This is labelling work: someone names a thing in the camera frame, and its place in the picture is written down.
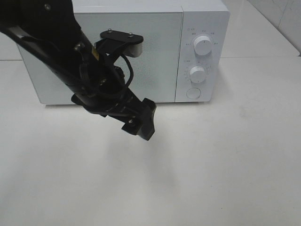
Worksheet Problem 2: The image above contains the white microwave knob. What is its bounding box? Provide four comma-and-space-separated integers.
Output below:
193, 34, 213, 56
189, 66, 206, 83

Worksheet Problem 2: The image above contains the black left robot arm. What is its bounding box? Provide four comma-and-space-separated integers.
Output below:
0, 0, 156, 140

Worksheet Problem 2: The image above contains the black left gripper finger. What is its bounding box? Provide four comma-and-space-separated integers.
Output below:
141, 98, 157, 141
121, 118, 143, 136

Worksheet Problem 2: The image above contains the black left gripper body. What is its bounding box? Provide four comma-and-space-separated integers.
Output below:
71, 87, 143, 122

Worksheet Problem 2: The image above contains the round white door button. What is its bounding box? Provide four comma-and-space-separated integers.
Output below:
186, 88, 201, 99

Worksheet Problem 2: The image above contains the white microwave door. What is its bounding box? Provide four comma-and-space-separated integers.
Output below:
19, 12, 182, 105

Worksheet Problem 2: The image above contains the black left camera cable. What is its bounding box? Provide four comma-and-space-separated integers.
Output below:
79, 50, 135, 99

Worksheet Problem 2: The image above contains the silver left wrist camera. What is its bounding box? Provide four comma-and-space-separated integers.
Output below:
95, 29, 144, 58

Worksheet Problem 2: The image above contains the white microwave oven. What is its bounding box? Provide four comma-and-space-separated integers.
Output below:
17, 0, 230, 106

